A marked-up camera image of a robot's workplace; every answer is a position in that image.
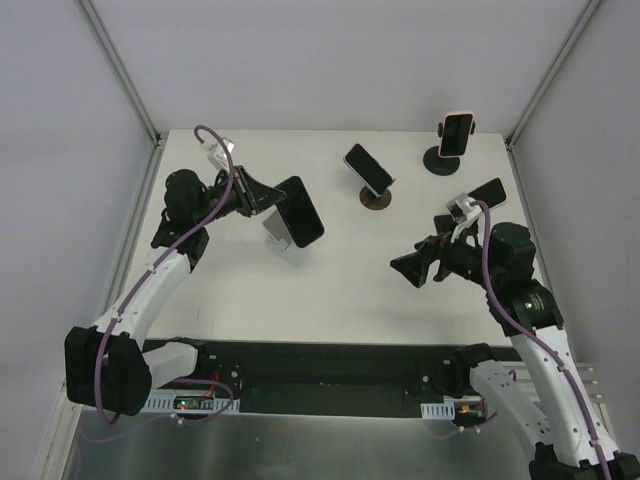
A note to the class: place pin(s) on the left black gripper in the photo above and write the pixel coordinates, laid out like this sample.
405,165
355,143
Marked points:
248,193

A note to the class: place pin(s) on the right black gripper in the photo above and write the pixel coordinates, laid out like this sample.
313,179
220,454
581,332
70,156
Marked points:
435,256

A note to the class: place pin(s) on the white phone stand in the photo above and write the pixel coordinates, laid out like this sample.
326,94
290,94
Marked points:
278,234

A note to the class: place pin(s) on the black phone white case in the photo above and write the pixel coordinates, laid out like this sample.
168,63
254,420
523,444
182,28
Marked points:
368,169

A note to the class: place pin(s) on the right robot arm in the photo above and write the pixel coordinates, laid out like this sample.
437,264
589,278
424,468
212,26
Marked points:
560,432

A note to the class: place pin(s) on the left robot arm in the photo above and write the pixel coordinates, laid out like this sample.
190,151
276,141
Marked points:
106,364

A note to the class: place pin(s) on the black square base stand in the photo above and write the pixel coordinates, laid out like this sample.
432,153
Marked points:
444,223

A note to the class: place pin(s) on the round brown base stand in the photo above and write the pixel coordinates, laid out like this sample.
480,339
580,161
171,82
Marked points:
372,202

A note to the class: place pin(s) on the black round clamp stand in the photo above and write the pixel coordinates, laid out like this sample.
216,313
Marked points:
438,165

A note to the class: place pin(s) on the pink phone tilted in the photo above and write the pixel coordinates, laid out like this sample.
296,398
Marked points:
492,193

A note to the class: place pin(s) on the pink phone upright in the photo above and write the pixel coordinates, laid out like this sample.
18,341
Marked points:
454,132

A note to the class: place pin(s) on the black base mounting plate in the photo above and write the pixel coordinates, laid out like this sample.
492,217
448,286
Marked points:
380,381

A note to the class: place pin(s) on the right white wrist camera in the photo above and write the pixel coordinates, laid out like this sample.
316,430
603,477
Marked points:
463,209

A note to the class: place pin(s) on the right white cable duct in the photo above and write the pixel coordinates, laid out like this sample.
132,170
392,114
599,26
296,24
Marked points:
441,411

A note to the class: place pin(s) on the white cable duct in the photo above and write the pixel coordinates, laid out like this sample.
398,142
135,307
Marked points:
441,411
189,404

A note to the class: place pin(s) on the left side aluminium rail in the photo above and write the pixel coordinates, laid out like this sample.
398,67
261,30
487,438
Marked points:
118,273

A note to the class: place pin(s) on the aluminium rail front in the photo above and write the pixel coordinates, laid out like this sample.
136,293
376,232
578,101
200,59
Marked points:
586,373

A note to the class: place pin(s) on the left white cable duct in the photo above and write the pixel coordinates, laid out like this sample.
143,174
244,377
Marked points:
189,404

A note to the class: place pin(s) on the left aluminium frame post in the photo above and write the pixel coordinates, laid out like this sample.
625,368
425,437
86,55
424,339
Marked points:
103,39

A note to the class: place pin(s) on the aluminium frame post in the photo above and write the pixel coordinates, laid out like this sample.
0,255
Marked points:
103,39
566,48

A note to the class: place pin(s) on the right aluminium frame post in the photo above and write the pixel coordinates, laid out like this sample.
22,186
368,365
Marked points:
566,48

